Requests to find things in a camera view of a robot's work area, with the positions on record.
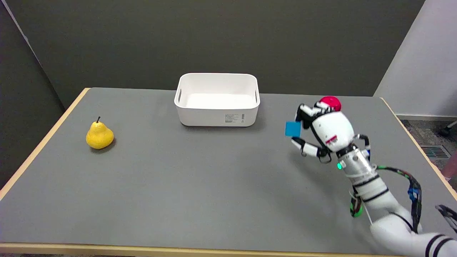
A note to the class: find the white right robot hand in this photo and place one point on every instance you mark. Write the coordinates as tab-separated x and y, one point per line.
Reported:
332	130

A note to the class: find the blue cube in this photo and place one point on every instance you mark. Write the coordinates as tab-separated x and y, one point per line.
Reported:
293	129

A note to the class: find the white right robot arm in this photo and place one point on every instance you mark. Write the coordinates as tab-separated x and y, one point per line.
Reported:
378	200

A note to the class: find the white plastic storage box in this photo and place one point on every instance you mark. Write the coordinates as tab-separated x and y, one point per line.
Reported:
217	100

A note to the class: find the red ball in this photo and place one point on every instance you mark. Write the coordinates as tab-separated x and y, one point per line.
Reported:
332	102

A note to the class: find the floor vent grille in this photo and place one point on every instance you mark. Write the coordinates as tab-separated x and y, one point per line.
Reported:
433	151

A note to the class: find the black chair base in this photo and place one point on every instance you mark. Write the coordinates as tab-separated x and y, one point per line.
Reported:
448	129

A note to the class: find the yellow pear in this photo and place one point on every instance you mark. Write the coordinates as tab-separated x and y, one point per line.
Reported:
99	135

